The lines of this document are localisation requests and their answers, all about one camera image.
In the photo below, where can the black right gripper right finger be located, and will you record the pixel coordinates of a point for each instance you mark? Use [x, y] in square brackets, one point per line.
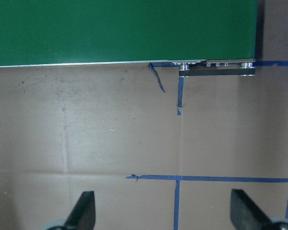
[245, 214]

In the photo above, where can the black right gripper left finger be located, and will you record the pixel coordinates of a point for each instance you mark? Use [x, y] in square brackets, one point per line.
[83, 214]

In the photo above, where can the green conveyor belt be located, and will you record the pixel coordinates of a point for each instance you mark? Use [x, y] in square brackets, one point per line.
[41, 32]

